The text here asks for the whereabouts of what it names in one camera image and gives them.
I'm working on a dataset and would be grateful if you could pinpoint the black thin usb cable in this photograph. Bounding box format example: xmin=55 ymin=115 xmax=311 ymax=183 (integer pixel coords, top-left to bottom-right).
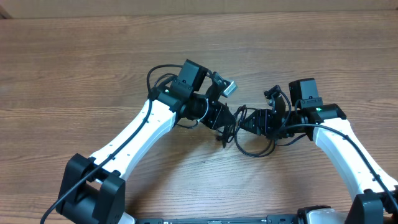
xmin=216 ymin=105 xmax=277 ymax=158

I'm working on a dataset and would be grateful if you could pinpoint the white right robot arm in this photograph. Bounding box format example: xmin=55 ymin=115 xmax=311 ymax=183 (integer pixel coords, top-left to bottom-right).
xmin=238 ymin=92 xmax=397 ymax=223

